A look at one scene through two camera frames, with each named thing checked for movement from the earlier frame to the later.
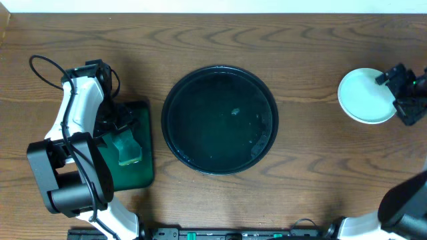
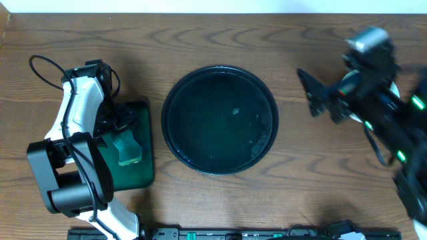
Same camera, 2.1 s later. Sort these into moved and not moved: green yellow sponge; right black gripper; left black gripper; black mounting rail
Moved: right black gripper
Not moved: green yellow sponge; left black gripper; black mounting rail
